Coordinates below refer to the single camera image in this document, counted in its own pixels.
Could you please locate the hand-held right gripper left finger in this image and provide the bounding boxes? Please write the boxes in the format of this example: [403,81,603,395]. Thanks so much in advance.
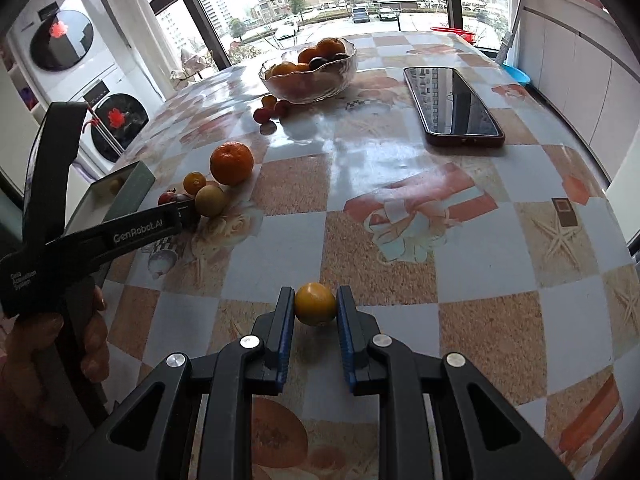
[62,286,296,480]

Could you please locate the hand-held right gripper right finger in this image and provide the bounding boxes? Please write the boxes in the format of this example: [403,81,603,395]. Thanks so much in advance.
[336,285,576,480]

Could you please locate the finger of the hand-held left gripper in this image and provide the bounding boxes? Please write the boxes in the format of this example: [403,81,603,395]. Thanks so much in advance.
[177,200,202,233]

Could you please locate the white shallow tray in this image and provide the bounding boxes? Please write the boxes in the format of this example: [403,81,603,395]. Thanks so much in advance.
[62,161,157,281]

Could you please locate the large orange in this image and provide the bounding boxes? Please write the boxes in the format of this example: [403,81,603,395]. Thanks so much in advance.
[209,141,255,186]

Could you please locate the person's left hand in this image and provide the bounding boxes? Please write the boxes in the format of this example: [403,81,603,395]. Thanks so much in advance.
[0,284,110,441]

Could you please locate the white washing machine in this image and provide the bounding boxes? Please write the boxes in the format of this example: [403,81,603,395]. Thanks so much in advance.
[70,62,166,178]

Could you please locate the white tumble dryer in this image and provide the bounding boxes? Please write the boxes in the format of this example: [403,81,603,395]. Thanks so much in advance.
[7,0,118,103]

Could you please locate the glass bowl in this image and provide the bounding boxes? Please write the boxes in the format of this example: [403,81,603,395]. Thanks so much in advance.
[258,37,358,105]

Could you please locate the white curtain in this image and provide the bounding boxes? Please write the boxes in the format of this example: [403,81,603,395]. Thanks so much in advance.
[100,0,173,106]

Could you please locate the black phone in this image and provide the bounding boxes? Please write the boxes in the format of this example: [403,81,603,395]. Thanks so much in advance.
[403,66,506,148]

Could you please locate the blue plastic basin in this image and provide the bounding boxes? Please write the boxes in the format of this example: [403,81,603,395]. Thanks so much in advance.
[500,62,532,86]

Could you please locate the red plastic basin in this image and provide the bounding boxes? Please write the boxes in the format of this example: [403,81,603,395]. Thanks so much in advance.
[430,26,476,43]

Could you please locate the white side cabinet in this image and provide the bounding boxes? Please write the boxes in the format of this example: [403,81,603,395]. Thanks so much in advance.
[520,0,640,261]

